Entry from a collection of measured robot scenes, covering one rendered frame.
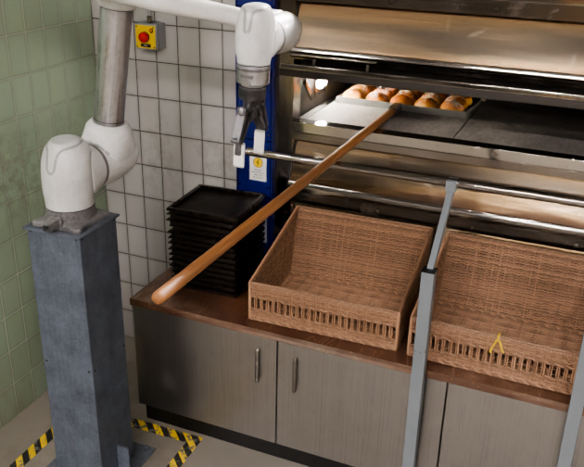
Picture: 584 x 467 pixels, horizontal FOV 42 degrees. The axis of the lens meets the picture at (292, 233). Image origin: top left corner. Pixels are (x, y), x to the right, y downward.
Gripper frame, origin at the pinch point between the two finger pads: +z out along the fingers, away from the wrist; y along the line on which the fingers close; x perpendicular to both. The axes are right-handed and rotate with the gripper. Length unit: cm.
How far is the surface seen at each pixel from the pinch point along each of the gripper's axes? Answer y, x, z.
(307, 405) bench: -27, 16, 99
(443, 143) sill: -80, 41, 10
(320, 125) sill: -81, -7, 12
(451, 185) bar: -42, 51, 12
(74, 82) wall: -69, -109, 9
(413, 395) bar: -20, 53, 77
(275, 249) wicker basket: -55, -11, 55
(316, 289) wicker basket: -62, 4, 71
